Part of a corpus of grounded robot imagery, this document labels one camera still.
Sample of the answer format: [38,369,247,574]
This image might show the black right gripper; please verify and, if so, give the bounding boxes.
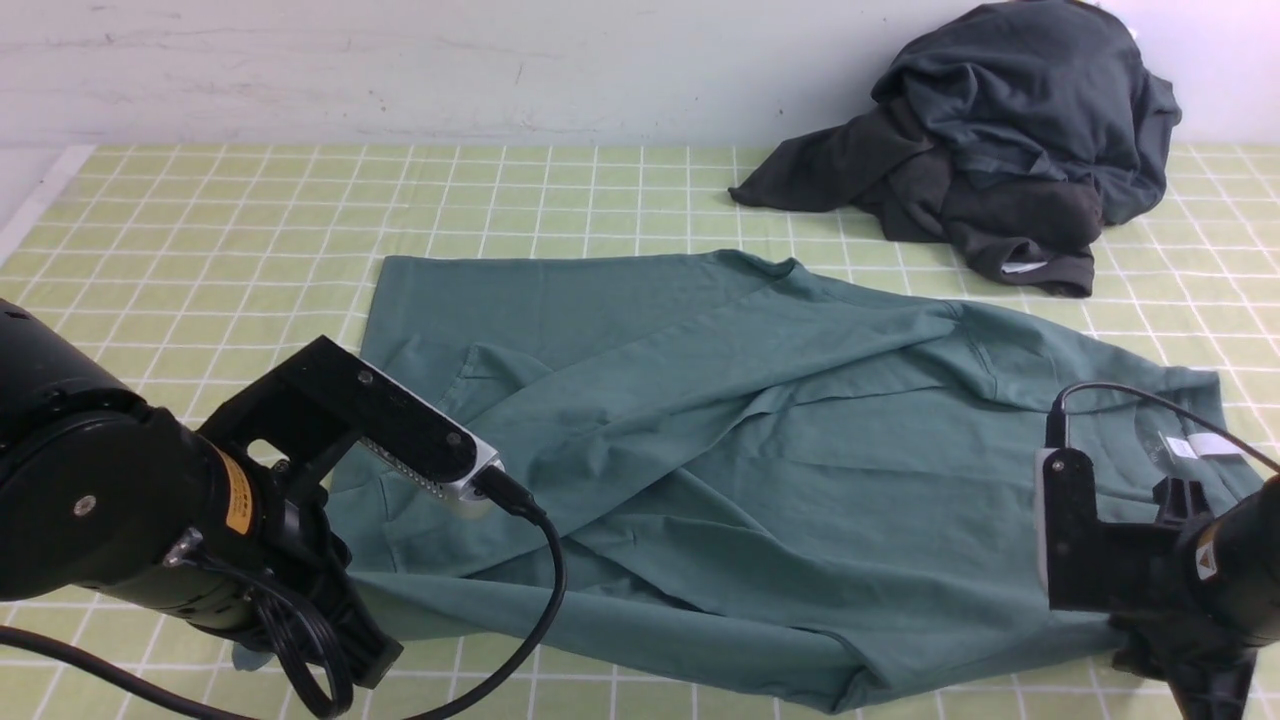
[1047,448,1260,719]

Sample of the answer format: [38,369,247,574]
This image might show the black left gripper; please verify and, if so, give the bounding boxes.
[196,336,404,691]

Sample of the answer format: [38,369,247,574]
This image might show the green long-sleeved shirt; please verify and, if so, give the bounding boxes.
[232,250,1265,715]

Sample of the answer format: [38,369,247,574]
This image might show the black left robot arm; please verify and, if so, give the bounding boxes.
[1,302,402,688]

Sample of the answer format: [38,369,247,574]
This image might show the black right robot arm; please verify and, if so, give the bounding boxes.
[1036,448,1279,719]

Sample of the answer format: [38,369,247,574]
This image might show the green checkered tablecloth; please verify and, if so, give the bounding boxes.
[3,143,1279,719]

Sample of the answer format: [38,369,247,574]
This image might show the dark brown crumpled garment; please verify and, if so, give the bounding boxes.
[730,99,1103,299]

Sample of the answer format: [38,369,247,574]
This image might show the dark grey crumpled sweatshirt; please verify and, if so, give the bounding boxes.
[870,1,1181,225]

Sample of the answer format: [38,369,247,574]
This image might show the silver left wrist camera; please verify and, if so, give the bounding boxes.
[355,359,502,519]

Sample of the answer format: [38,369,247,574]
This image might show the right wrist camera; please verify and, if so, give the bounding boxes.
[1033,448,1059,594]

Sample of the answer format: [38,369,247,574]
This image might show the black right camera cable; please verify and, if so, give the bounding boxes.
[1044,382,1280,475]

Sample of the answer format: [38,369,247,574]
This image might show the black camera cable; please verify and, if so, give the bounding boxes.
[0,466,570,720]
[1044,382,1280,475]

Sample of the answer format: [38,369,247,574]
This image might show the black left camera cable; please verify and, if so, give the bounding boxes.
[0,466,570,720]

